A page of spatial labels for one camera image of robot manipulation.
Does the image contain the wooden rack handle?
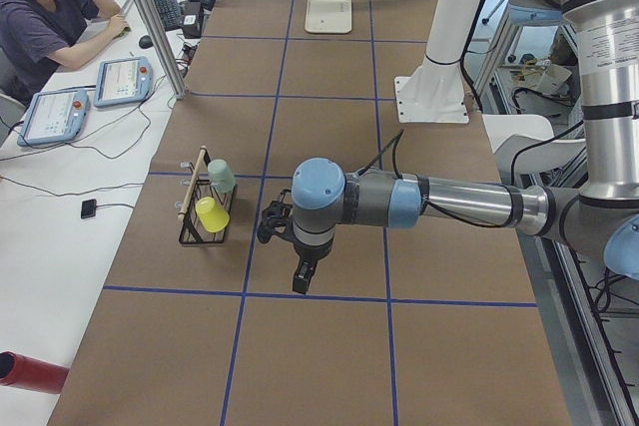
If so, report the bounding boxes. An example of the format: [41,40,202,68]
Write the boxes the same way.
[177,146,208,221]

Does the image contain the teach pendant far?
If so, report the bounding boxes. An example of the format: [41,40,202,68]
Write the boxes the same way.
[93,56,153,108]

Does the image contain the black wire cup rack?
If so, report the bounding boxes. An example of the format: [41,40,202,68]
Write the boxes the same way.
[177,146,238,245]

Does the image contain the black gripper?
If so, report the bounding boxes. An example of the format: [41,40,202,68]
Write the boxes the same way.
[257,189,295,243]

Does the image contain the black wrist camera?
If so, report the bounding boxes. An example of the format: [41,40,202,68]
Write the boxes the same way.
[292,261,317,295]

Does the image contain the black computer mouse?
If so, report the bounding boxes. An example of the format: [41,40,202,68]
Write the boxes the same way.
[139,35,153,49]

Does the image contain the seated person dark shirt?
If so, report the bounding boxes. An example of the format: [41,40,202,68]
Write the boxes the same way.
[1,0,129,100]

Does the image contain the teach pendant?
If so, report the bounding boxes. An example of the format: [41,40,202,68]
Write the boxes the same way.
[93,56,153,108]
[17,88,90,147]

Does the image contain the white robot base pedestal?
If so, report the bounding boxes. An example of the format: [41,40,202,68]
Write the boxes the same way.
[394,0,481,125]

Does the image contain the green cup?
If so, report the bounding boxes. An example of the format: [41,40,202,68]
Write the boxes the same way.
[208,159,237,194]

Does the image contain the red cylinder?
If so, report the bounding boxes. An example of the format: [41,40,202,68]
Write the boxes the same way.
[1,351,69,394]

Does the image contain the yellow cup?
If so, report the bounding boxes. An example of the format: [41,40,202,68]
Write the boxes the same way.
[195,197,230,233]

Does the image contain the white rabbit tray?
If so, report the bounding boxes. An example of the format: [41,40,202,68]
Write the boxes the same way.
[305,0,352,34]

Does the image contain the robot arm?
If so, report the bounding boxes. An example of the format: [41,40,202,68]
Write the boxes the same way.
[257,0,638,293]

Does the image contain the aluminium frame post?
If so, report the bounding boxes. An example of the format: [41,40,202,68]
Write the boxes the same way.
[134,0,187,100]

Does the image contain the black phone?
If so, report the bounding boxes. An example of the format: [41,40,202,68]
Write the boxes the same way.
[80,199,98,219]

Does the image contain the teach pendant near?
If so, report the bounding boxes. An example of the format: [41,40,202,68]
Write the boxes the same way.
[17,88,90,147]

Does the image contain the black keyboard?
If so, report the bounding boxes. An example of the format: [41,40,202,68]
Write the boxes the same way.
[153,0,183,31]

